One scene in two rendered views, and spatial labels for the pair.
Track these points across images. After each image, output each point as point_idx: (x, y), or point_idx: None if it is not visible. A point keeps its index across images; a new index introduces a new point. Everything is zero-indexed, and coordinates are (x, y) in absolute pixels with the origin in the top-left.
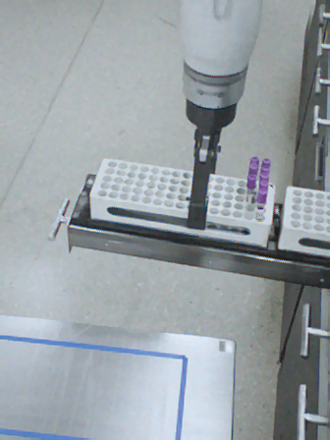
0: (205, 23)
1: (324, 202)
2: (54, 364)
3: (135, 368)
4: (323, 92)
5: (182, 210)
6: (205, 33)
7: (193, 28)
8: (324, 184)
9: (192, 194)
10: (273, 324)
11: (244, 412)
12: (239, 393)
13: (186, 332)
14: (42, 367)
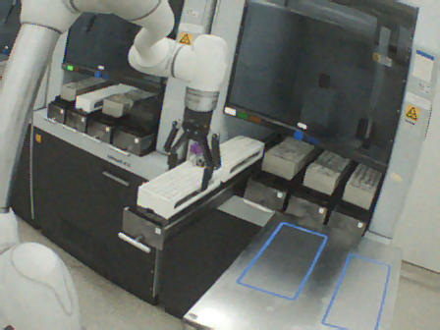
0: (222, 65)
1: None
2: (274, 255)
3: (284, 236)
4: (71, 155)
5: (198, 183)
6: (222, 70)
7: (216, 70)
8: (143, 178)
9: (217, 161)
10: (115, 294)
11: (161, 328)
12: (149, 325)
13: (99, 323)
14: (274, 258)
